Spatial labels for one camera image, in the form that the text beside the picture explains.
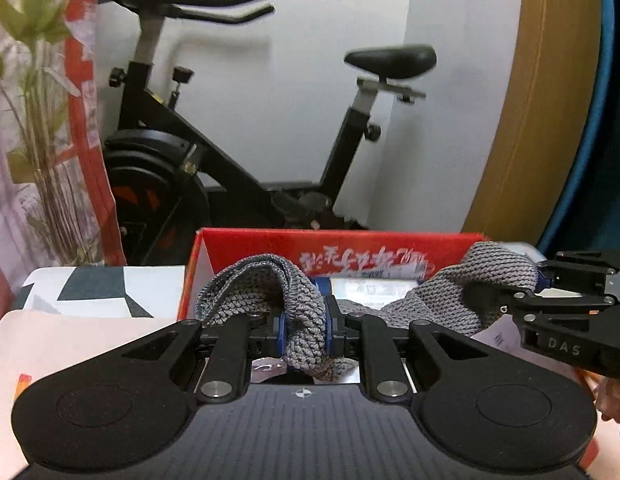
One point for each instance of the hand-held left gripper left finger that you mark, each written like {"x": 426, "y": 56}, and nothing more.
{"x": 279, "y": 335}

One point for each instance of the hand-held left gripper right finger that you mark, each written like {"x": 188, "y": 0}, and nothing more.
{"x": 332, "y": 330}

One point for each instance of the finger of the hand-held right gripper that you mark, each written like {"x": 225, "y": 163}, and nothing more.
{"x": 580, "y": 267}
{"x": 565, "y": 301}

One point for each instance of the grey knitted cloth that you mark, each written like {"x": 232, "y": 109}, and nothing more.
{"x": 305, "y": 330}

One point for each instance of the blue and white packet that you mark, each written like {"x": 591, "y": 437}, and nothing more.
{"x": 370, "y": 292}

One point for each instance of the red cardboard box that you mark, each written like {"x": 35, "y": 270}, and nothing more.
{"x": 250, "y": 250}

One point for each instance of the person's right hand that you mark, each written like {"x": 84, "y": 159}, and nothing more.
{"x": 607, "y": 400}

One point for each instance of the white printed paper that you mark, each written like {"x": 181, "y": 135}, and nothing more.
{"x": 500, "y": 337}

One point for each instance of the teal curtain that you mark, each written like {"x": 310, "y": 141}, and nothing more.
{"x": 610, "y": 135}

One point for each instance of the grey geometric printed blanket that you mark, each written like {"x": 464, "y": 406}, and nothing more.
{"x": 90, "y": 290}

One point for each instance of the white popsicle printed mat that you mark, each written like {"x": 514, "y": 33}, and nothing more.
{"x": 65, "y": 345}

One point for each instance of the black exercise bike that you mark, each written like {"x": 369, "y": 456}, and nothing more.
{"x": 155, "y": 160}

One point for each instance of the pink leaf printed curtain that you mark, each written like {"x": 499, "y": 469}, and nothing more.
{"x": 35, "y": 135}

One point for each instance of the wooden door frame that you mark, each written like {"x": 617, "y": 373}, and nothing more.
{"x": 540, "y": 110}

